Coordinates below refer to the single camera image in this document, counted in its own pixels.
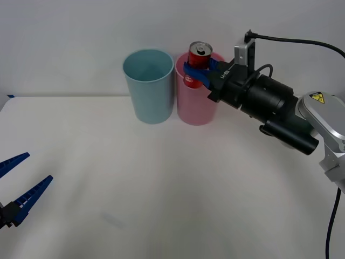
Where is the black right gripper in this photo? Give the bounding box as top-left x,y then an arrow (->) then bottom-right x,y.
183,57 -> 253,110

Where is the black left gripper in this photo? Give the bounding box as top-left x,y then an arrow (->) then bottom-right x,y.
0,152 -> 54,230

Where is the red drink can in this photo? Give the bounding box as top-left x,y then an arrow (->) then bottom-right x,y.
183,41 -> 213,90

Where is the pink plastic bin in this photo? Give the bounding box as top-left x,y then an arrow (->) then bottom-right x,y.
174,52 -> 227,126

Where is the pale blue plastic bin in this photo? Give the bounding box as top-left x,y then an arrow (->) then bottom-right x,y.
122,49 -> 174,125

